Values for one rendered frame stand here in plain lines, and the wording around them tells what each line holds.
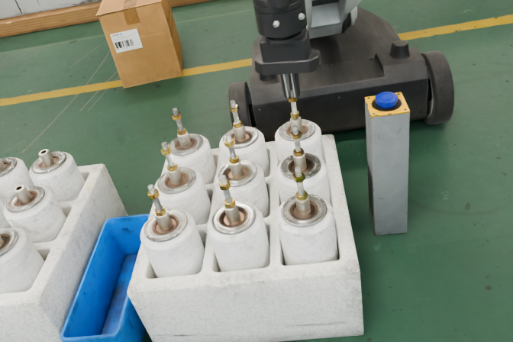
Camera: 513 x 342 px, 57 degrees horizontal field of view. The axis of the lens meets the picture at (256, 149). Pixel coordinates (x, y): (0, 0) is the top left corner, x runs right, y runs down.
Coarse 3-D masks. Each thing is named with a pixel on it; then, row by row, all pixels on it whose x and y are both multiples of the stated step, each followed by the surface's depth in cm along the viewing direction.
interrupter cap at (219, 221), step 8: (240, 208) 80; (248, 208) 79; (216, 216) 79; (224, 216) 79; (240, 216) 79; (248, 216) 78; (216, 224) 78; (224, 224) 77; (232, 224) 77; (240, 224) 77; (248, 224) 76; (224, 232) 76; (232, 232) 75; (240, 232) 75
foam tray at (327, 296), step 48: (336, 192) 90; (144, 288) 79; (192, 288) 78; (240, 288) 77; (288, 288) 77; (336, 288) 77; (192, 336) 86; (240, 336) 85; (288, 336) 85; (336, 336) 85
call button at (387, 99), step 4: (384, 92) 87; (388, 92) 87; (392, 92) 87; (376, 96) 87; (380, 96) 86; (384, 96) 86; (388, 96) 86; (392, 96) 86; (396, 96) 86; (376, 100) 86; (380, 100) 85; (384, 100) 85; (388, 100) 85; (392, 100) 85; (396, 100) 85; (380, 104) 85; (384, 104) 85; (388, 104) 85; (392, 104) 85
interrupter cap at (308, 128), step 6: (306, 120) 98; (282, 126) 98; (288, 126) 97; (306, 126) 96; (312, 126) 96; (282, 132) 96; (288, 132) 96; (306, 132) 95; (312, 132) 94; (282, 138) 95; (288, 138) 94; (300, 138) 93; (306, 138) 93
